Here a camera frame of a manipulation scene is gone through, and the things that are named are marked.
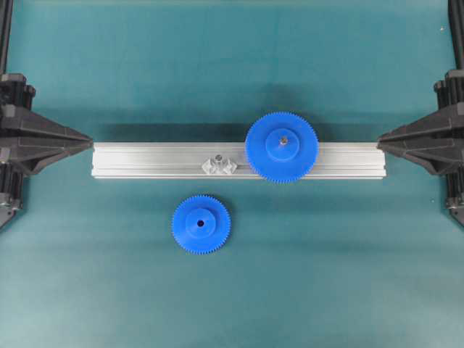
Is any small blue gear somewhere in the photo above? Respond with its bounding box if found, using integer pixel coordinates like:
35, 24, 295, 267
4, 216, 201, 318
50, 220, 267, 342
171, 195, 231, 255

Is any aluminium extrusion rail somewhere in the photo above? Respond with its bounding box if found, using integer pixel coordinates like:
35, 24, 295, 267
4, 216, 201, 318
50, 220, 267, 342
91, 142, 386, 180

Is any large blue gear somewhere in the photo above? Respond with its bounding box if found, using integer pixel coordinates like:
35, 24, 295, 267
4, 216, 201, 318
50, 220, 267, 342
244, 112, 319, 183

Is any black frame post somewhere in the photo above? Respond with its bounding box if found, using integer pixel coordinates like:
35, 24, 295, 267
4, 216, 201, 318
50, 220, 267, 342
0, 0, 14, 75
448, 0, 463, 70

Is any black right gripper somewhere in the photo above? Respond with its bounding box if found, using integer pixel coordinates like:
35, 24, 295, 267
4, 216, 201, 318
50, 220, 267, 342
378, 70, 464, 176

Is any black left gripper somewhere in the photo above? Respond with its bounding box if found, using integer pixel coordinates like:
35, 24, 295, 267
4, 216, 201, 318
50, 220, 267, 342
0, 73, 94, 228

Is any black left frame post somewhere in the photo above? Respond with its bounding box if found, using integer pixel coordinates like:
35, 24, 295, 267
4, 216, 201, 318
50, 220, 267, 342
0, 0, 14, 75

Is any black right frame post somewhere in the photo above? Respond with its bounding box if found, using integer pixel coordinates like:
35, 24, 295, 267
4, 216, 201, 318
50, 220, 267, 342
448, 0, 463, 70

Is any metal shaft bracket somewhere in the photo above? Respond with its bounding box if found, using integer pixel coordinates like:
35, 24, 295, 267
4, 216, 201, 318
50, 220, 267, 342
202, 154, 238, 175

